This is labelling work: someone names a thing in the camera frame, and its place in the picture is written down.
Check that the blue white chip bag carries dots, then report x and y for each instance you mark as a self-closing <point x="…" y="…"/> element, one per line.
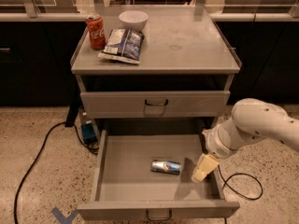
<point x="123" y="45"/>

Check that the open grey middle drawer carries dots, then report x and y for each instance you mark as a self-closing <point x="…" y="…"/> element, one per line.
<point x="124" y="187"/>

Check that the grey top drawer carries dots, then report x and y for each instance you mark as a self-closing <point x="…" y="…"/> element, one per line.
<point x="153" y="104"/>

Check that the dark counter cabinets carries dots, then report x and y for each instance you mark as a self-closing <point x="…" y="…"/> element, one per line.
<point x="35" y="61"/>

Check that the white bowl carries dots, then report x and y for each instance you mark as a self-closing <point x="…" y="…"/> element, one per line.
<point x="134" y="20"/>

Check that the grey drawer cabinet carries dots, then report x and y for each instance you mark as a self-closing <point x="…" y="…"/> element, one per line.
<point x="182" y="50"/>

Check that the red coca-cola can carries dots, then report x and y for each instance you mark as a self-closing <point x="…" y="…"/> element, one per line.
<point x="95" y="25"/>

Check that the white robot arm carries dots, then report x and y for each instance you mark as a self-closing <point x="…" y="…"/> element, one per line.
<point x="251" y="121"/>

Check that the blue power adapter box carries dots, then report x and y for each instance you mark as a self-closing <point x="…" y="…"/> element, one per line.
<point x="88" y="134"/>

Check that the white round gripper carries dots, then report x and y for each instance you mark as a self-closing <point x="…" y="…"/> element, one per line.
<point x="217" y="144"/>

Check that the silver blue redbull can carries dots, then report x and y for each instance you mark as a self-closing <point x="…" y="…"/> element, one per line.
<point x="166" y="167"/>

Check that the blue tape floor mark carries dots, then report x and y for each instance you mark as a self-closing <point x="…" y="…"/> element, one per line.
<point x="62" y="219"/>

